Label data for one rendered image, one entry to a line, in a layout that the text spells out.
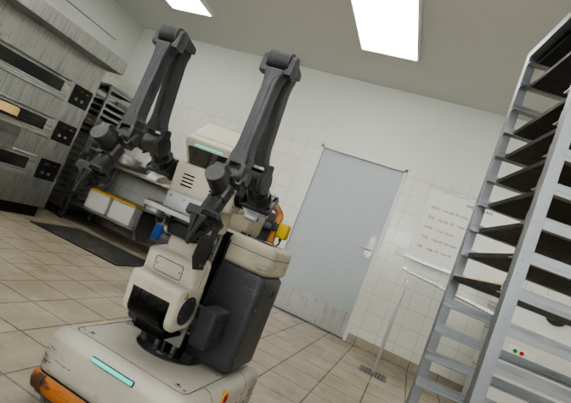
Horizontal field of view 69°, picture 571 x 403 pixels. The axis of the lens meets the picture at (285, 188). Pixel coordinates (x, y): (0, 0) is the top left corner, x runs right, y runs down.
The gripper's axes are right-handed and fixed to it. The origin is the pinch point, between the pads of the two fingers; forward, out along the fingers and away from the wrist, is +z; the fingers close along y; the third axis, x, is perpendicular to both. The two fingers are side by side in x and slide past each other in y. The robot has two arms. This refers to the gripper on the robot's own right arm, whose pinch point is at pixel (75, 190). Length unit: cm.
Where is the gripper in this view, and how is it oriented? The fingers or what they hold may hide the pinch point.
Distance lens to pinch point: 143.4
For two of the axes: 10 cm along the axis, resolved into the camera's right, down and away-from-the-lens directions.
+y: 8.8, 3.2, -3.6
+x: 1.1, 6.0, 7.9
